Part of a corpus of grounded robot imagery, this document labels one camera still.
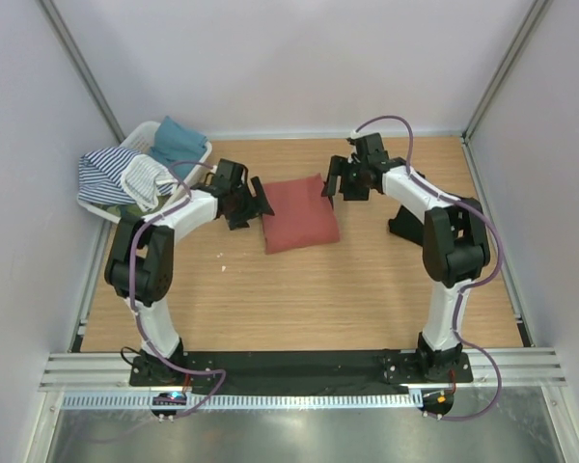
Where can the white plastic laundry basket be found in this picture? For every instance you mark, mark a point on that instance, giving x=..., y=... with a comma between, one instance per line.
x=185, y=172

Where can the red tank top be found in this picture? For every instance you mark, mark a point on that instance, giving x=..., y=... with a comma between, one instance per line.
x=302, y=217

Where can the black tank top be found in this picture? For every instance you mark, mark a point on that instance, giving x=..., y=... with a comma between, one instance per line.
x=407, y=226

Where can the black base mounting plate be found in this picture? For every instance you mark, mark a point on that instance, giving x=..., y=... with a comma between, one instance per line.
x=296, y=372

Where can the white slotted cable duct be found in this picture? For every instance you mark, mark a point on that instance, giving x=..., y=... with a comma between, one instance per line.
x=158, y=401

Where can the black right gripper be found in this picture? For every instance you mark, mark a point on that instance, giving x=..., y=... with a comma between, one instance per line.
x=340, y=167

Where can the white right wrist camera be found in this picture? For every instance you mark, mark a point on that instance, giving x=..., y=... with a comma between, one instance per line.
x=354, y=132

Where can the aluminium frame post left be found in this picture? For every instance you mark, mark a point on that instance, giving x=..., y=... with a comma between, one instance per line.
x=80, y=65

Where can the blue white striped garment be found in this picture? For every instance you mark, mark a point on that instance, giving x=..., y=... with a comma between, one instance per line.
x=119, y=175

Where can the teal blue garment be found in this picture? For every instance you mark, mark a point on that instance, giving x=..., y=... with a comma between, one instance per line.
x=173, y=142

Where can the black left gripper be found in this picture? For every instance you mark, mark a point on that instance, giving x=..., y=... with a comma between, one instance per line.
x=241, y=220

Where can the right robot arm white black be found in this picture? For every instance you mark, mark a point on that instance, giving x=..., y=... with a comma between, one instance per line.
x=449, y=229

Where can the green camouflage garment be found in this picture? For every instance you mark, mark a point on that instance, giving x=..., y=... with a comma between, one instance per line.
x=122, y=210

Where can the aluminium front rail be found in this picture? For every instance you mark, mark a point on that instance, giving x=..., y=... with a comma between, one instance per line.
x=84, y=371

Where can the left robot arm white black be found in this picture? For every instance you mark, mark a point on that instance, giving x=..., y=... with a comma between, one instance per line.
x=140, y=267

